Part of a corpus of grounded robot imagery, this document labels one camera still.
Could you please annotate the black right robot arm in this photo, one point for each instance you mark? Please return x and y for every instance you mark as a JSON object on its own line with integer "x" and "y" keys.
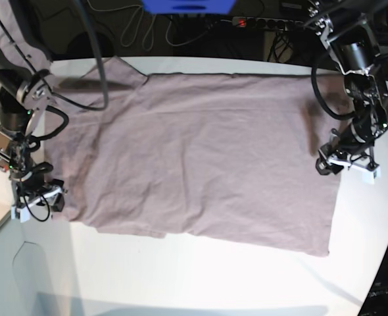
{"x": 28, "y": 117}

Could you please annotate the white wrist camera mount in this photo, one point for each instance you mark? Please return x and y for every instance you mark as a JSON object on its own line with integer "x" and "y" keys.
{"x": 24, "y": 212}
{"x": 364, "y": 164}

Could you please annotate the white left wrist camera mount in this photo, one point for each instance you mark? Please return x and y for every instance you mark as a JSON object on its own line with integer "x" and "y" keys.
{"x": 364, "y": 164}

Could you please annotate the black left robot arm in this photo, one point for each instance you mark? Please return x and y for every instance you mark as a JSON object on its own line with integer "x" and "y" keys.
{"x": 345, "y": 30}

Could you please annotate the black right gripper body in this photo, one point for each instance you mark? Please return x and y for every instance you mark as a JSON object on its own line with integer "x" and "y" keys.
{"x": 30, "y": 186}

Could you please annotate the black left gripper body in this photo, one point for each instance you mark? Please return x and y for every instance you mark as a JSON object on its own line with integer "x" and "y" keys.
{"x": 344, "y": 149}

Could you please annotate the black power strip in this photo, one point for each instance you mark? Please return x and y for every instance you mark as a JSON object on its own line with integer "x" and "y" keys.
{"x": 268, "y": 24}

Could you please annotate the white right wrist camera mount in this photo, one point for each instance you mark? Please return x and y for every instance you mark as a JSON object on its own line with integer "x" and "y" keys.
{"x": 24, "y": 212}

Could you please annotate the blue plastic box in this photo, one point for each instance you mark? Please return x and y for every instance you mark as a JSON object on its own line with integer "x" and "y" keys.
{"x": 188, "y": 6}

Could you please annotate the mauve grey t-shirt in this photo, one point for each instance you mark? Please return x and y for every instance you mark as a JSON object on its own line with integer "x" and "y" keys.
{"x": 226, "y": 156}

